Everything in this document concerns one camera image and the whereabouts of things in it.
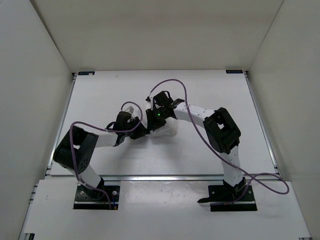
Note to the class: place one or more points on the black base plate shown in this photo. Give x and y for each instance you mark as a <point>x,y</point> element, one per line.
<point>221,199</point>
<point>88,199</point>

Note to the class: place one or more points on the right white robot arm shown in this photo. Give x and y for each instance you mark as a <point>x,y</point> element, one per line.
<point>215,127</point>

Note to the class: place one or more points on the left blue corner label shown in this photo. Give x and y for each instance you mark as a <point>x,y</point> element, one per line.
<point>86,73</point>

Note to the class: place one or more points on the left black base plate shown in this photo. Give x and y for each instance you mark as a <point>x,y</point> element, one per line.
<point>88,199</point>

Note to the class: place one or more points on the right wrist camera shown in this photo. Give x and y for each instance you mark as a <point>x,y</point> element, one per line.
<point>161,99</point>

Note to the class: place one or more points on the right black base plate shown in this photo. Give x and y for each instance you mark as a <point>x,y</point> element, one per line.
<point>221,199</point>

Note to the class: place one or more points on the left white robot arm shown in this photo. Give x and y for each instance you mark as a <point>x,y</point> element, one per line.
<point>76,149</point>

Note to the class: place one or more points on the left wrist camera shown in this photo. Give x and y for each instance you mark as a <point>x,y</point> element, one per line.
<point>129,109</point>

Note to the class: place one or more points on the blue corner label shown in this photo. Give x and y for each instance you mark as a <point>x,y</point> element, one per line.
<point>86,73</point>
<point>234,71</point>

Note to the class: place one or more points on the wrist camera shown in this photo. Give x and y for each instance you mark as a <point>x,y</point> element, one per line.
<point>129,109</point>
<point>161,99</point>

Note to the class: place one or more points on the white pleated skirt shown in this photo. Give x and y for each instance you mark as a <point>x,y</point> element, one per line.
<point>171,127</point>

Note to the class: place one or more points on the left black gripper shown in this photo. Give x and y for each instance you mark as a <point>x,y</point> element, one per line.
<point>141,131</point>

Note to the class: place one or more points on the right blue corner label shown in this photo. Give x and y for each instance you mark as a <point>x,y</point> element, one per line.
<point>234,71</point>

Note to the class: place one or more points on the aluminium table edge rail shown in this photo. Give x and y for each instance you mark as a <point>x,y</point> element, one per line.
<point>161,178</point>

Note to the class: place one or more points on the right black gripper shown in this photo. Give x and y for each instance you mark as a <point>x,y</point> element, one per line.
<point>153,124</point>

